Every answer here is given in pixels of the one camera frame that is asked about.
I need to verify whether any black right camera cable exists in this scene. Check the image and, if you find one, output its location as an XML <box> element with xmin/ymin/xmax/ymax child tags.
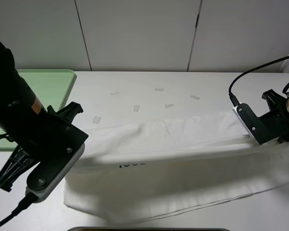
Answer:
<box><xmin>228</xmin><ymin>53</ymin><xmax>289</xmax><ymax>106</ymax></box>

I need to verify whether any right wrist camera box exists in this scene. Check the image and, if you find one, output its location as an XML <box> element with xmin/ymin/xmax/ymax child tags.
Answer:
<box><xmin>233</xmin><ymin>103</ymin><xmax>279</xmax><ymax>145</ymax></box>

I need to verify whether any light green plastic tray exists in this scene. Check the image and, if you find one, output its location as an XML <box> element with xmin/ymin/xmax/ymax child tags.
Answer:
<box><xmin>0</xmin><ymin>69</ymin><xmax>76</xmax><ymax>151</ymax></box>

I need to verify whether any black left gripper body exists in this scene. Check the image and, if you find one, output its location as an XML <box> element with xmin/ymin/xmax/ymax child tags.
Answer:
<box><xmin>12</xmin><ymin>105</ymin><xmax>89</xmax><ymax>161</ymax></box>

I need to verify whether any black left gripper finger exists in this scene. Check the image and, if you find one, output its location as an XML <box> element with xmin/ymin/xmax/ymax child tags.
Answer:
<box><xmin>0</xmin><ymin>145</ymin><xmax>36</xmax><ymax>192</ymax></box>
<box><xmin>54</xmin><ymin>102</ymin><xmax>83</xmax><ymax>125</ymax></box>

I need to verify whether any black camera cable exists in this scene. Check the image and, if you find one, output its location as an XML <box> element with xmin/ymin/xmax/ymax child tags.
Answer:
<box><xmin>228</xmin><ymin>53</ymin><xmax>289</xmax><ymax>106</ymax></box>
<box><xmin>0</xmin><ymin>193</ymin><xmax>39</xmax><ymax>231</ymax></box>

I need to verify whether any black left camera cable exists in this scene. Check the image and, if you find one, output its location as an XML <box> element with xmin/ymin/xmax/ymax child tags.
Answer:
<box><xmin>0</xmin><ymin>193</ymin><xmax>39</xmax><ymax>231</ymax></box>

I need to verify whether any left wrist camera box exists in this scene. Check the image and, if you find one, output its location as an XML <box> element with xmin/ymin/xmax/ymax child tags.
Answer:
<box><xmin>26</xmin><ymin>143</ymin><xmax>85</xmax><ymax>203</ymax></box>

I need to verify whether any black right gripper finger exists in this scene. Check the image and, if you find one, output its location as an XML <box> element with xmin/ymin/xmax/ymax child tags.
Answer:
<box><xmin>262</xmin><ymin>90</ymin><xmax>285</xmax><ymax>113</ymax></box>

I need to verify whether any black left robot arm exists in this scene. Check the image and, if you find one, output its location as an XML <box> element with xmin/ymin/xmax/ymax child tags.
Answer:
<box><xmin>0</xmin><ymin>42</ymin><xmax>88</xmax><ymax>191</ymax></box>

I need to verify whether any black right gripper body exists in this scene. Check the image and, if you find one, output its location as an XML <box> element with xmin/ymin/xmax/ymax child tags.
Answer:
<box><xmin>255</xmin><ymin>96</ymin><xmax>289</xmax><ymax>145</ymax></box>

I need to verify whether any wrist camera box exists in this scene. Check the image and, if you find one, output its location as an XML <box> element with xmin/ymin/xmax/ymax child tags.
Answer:
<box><xmin>233</xmin><ymin>103</ymin><xmax>279</xmax><ymax>145</ymax></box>
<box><xmin>26</xmin><ymin>143</ymin><xmax>85</xmax><ymax>203</ymax></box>

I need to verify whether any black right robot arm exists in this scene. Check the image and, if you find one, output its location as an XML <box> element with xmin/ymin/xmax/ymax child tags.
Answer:
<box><xmin>256</xmin><ymin>83</ymin><xmax>289</xmax><ymax>144</ymax></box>

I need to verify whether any white short sleeve t-shirt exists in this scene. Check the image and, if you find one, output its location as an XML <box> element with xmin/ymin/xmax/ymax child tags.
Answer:
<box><xmin>64</xmin><ymin>112</ymin><xmax>289</xmax><ymax>223</ymax></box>

